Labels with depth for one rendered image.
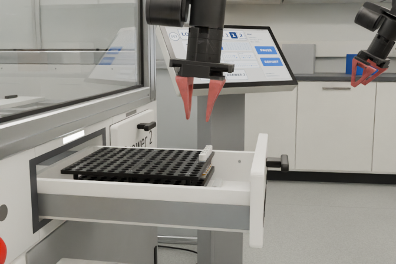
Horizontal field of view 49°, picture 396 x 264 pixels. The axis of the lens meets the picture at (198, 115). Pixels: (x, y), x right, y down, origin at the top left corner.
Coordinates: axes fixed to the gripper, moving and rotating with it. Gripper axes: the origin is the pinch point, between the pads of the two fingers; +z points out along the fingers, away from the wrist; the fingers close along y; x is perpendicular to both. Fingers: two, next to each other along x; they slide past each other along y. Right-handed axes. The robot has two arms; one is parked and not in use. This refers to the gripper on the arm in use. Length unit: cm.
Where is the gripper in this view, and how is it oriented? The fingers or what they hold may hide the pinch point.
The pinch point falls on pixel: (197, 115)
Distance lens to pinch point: 74.5
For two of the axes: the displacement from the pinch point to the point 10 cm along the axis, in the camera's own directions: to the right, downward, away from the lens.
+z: -0.9, 9.8, 1.5
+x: -1.5, 1.4, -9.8
